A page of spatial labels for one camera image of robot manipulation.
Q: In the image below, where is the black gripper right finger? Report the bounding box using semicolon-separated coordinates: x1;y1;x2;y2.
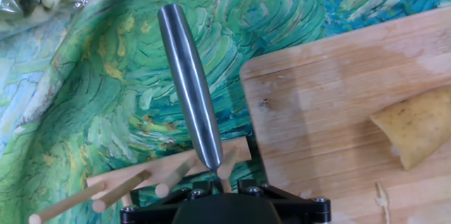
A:
236;178;332;224

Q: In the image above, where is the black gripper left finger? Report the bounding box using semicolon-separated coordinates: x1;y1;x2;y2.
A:
119;180;214;224

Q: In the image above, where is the steel cleaver knife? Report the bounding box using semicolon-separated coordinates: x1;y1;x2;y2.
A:
157;3;226;194

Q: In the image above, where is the wooden peg dish rack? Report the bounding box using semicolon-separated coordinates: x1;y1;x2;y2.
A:
27;135;253;224

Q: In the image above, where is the small potato sliver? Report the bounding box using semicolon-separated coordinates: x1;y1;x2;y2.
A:
373;181;392;224

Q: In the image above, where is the bamboo cutting board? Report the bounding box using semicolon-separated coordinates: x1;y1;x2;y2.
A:
239;7;451;224

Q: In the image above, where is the painted landscape tablecloth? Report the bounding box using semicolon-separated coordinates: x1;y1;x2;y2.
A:
0;0;451;224

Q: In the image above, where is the half potato with skin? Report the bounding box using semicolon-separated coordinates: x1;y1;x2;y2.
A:
369;86;451;172

